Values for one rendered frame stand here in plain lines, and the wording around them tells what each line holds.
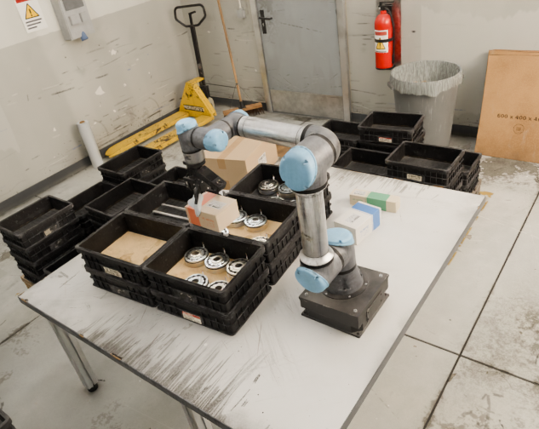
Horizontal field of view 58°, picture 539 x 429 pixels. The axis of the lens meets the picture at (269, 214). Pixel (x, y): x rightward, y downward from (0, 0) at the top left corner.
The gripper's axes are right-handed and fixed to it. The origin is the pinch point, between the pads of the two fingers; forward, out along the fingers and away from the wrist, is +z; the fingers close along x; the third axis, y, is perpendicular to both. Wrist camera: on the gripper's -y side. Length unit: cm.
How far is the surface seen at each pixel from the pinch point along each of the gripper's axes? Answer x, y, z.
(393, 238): -59, -46, 41
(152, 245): 4.9, 39.9, 27.1
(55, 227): -7, 160, 59
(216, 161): -63, 59, 22
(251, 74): -314, 240, 68
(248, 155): -73, 44, 20
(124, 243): 10, 54, 27
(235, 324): 18.8, -18.2, 36.5
